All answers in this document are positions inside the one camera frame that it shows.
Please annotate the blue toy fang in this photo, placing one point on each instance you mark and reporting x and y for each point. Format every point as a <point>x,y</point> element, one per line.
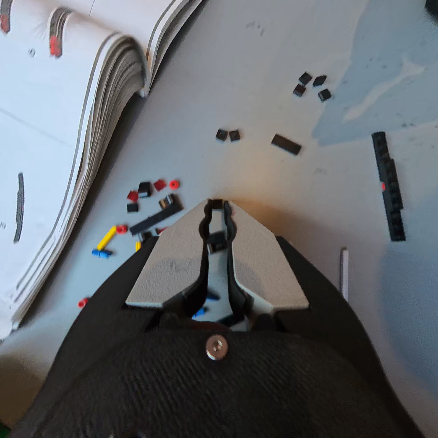
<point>213,296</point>

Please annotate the black toy bracket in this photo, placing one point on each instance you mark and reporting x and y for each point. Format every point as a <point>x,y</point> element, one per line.
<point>216,243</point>

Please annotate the red round toy stud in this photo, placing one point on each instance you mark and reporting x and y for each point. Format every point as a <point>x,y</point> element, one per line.
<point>82,303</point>

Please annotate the blue toy pin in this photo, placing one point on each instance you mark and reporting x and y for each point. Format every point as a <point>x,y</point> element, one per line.
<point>200,313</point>

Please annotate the short black smooth toy tile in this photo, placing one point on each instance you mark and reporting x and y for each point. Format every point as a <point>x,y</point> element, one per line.
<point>286,144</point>

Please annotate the grey desk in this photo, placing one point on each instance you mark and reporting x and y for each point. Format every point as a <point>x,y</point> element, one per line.
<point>239,68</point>

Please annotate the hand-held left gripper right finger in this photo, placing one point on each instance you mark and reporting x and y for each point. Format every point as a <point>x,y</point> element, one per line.
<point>270,270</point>

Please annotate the small black toy slope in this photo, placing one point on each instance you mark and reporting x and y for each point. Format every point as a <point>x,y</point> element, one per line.
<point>319,80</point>
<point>305,78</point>
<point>324,94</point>
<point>299,90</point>

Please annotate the long black studded toy plate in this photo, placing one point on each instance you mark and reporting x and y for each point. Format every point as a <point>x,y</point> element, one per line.
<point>390,191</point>

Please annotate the open instruction booklet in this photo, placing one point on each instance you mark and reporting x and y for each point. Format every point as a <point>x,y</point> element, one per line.
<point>41,102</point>

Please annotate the grey toy axle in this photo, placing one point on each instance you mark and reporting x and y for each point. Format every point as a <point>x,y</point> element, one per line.
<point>344,273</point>

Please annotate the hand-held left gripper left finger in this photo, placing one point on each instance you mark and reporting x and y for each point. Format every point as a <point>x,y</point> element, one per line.
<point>167,270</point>

